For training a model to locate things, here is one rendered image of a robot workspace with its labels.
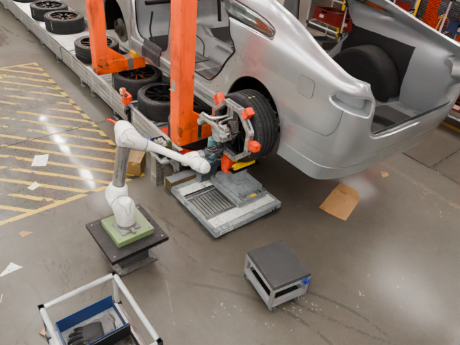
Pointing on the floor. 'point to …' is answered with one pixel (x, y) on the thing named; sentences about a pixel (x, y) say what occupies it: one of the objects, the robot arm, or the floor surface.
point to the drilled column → (157, 173)
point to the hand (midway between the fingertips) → (222, 148)
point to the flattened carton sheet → (341, 201)
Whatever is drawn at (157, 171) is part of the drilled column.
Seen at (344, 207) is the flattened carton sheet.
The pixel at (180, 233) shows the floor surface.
